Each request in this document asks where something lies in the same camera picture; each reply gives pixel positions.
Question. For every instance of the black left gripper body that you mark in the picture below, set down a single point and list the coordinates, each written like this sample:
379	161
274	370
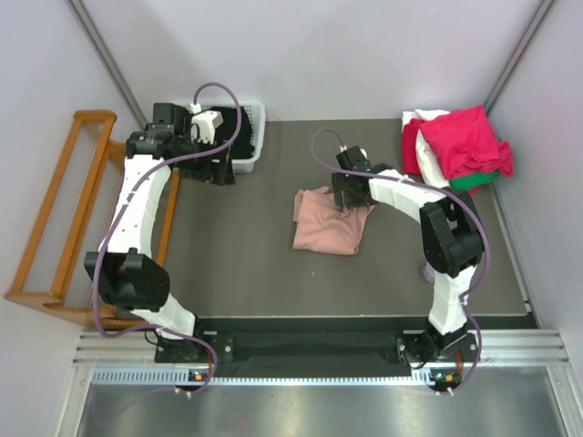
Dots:
218	168

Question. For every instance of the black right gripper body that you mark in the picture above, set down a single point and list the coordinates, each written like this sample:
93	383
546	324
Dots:
342	184

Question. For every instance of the pink printed t-shirt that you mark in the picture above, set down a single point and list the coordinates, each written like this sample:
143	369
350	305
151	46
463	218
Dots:
322	228

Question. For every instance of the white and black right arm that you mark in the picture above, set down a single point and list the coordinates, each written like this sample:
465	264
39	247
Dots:
451	232

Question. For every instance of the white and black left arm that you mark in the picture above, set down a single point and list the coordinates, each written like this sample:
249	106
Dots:
122	271

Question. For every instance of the white plastic basket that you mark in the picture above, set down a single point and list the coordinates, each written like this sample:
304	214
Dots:
247	148

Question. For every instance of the magenta t-shirt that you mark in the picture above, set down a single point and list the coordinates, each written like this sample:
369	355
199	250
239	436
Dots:
464	142

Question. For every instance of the green t-shirt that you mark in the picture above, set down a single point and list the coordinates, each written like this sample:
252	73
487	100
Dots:
472	182

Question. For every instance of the wooden rack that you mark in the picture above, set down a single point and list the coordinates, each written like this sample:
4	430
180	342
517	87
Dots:
75	214

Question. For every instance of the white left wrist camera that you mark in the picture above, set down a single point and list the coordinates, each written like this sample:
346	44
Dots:
204	124

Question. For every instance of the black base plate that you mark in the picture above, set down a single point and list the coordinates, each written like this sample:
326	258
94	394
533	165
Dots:
320	347

